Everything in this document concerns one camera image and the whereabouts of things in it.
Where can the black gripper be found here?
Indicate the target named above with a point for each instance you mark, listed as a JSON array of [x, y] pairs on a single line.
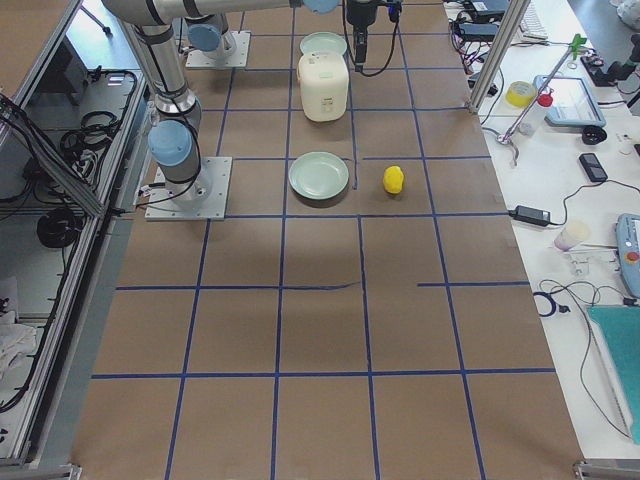
[[358, 14]]

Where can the white rice cooker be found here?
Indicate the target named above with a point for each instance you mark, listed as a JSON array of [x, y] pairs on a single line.
[[323, 80]]

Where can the far green plate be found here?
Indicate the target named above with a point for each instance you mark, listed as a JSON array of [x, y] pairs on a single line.
[[323, 42]]

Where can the green plate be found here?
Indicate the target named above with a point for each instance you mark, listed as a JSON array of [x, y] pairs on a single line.
[[318, 175], [323, 42]]

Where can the near green plate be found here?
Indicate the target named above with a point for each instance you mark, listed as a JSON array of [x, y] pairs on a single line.
[[318, 175]]

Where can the yellow lemon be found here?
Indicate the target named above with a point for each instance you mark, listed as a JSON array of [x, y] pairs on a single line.
[[393, 180]]

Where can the yellow tape roll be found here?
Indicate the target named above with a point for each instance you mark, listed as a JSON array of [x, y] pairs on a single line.
[[520, 94]]

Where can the metal rod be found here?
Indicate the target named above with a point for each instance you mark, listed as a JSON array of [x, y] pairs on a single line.
[[577, 45]]

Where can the red capped squeeze bottle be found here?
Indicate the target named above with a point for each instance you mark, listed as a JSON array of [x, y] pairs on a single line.
[[536, 115]]

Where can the blue teach pendant tablet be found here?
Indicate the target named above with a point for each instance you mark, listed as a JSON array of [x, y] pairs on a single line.
[[574, 105]]

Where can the black power adapter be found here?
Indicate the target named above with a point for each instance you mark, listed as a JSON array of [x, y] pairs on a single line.
[[530, 215]]

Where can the black phone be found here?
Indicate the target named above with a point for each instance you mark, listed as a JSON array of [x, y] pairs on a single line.
[[592, 167]]

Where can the white paper cup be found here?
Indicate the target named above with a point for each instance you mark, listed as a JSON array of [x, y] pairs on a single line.
[[573, 233]]

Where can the teal mat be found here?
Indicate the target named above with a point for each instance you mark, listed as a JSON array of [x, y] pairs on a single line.
[[620, 328]]

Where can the aluminium frame post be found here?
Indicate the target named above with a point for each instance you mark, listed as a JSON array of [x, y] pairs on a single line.
[[502, 41]]

